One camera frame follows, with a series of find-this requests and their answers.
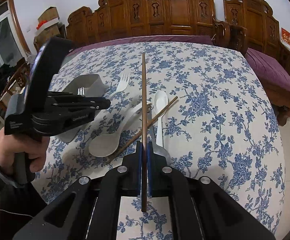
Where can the metal spoon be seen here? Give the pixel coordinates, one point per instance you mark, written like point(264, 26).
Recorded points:
point(163, 153)

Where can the black clothes pile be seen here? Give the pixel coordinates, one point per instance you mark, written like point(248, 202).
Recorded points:
point(2, 75)

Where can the brown wooden chopstick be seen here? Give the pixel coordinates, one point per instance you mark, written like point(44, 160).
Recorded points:
point(165, 107)
point(144, 92)

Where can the purple armchair cushion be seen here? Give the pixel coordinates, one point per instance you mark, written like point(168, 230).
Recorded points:
point(269, 75)

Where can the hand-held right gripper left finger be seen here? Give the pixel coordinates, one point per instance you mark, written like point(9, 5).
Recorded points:
point(139, 165)

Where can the open brown cardboard box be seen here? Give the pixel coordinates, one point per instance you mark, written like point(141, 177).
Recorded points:
point(48, 13)

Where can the person's left forearm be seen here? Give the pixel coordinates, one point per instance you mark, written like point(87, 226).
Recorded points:
point(0, 180)

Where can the wooden chair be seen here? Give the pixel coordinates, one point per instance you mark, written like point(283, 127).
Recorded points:
point(17, 73)

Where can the wooden framed glass door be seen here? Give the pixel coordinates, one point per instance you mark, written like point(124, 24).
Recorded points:
point(5, 37)

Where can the carved wooden sofa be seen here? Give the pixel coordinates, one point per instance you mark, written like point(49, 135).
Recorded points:
point(177, 12)

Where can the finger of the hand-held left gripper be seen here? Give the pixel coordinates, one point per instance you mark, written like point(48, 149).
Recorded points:
point(85, 105)
point(67, 98)

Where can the blue floral tablecloth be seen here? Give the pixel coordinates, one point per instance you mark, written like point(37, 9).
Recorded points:
point(209, 130)

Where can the white plastic fork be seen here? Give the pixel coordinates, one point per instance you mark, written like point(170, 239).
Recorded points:
point(125, 85)

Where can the rectangular metal tray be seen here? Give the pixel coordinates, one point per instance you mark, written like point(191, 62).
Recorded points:
point(92, 82)

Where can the carved wooden armchair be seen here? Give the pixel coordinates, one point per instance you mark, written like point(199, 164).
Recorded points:
point(254, 20)

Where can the large printed cardboard box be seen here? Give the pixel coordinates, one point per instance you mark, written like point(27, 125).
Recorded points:
point(52, 36)

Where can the white soup spoon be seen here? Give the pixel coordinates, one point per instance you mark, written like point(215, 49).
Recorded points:
point(160, 100)

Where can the flat white box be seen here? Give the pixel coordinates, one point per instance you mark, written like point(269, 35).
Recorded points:
point(52, 23)

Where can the person's left hand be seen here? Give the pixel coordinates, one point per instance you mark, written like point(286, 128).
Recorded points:
point(7, 152)

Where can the metal fork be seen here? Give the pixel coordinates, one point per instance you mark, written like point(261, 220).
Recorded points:
point(81, 91)

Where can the red box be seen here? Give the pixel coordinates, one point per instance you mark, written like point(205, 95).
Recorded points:
point(288, 37)

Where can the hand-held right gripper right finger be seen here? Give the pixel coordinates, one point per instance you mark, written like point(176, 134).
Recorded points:
point(150, 170)

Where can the wide white rice spoon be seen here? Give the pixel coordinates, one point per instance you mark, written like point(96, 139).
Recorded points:
point(105, 143)

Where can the red paper decoration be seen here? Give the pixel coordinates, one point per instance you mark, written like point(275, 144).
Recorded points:
point(40, 25)

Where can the long purple sofa cushion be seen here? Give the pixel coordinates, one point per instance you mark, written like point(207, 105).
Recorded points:
point(160, 39)

